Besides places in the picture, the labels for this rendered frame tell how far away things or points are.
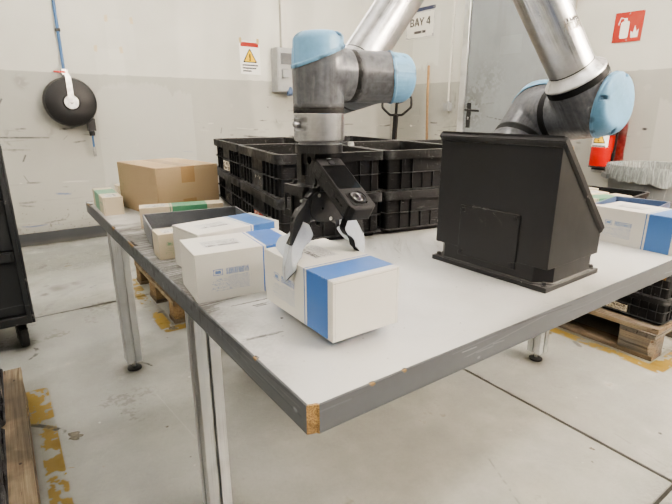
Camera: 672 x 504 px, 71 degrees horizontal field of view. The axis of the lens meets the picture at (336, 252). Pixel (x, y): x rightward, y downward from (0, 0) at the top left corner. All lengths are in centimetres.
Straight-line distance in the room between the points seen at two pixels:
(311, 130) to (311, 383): 35
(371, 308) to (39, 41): 399
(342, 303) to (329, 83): 31
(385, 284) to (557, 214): 39
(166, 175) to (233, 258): 78
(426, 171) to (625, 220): 51
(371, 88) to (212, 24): 411
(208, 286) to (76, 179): 364
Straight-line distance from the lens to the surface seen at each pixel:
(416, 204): 136
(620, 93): 108
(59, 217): 449
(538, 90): 117
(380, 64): 74
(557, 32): 102
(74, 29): 449
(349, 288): 65
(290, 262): 70
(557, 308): 91
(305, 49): 70
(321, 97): 69
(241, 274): 88
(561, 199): 95
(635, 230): 139
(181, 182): 163
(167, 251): 116
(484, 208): 102
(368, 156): 125
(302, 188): 71
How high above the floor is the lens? 103
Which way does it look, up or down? 16 degrees down
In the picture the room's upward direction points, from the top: straight up
